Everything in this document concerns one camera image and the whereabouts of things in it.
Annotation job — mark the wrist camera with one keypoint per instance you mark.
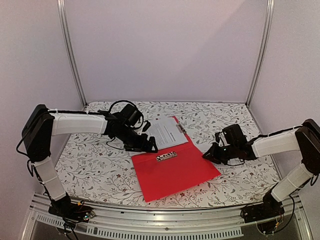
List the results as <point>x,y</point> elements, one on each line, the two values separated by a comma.
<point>146,126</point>
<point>219,139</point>

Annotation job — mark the left aluminium frame post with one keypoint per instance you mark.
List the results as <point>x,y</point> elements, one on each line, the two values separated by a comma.
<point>61,7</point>

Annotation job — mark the aluminium frame post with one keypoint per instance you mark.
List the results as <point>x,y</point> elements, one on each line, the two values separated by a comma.
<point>61,7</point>
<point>262,51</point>

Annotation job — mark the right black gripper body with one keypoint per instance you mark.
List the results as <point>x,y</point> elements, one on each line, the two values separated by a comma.
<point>229,153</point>

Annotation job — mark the right aluminium frame post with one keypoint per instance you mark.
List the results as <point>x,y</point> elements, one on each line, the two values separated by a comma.
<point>262,51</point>

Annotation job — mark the printed white paper sheets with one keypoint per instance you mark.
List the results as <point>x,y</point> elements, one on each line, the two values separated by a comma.
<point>167,133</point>

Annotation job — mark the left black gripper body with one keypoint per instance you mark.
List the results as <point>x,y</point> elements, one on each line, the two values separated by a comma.
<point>131,141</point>

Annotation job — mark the red file folder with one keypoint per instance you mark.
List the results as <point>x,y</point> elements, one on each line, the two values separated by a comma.
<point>159,179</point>

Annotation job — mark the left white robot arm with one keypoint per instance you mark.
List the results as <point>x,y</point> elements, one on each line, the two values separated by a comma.
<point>45,123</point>

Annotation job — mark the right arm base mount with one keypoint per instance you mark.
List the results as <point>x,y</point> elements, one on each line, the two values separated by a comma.
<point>270,212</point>

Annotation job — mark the aluminium front rail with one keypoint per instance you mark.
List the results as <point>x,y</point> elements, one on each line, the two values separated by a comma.
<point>124,222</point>

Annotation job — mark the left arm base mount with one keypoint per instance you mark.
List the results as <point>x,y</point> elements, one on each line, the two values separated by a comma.
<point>76,212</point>

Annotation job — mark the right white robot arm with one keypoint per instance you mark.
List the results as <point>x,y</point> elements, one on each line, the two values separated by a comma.
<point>302,142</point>

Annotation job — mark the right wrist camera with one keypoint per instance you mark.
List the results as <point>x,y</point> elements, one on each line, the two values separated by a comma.
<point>219,139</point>

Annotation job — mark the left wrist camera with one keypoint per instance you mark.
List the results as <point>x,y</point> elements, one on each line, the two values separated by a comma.
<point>146,126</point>

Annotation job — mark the spine metal folder clip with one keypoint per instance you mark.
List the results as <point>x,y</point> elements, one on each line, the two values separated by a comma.
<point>166,156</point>

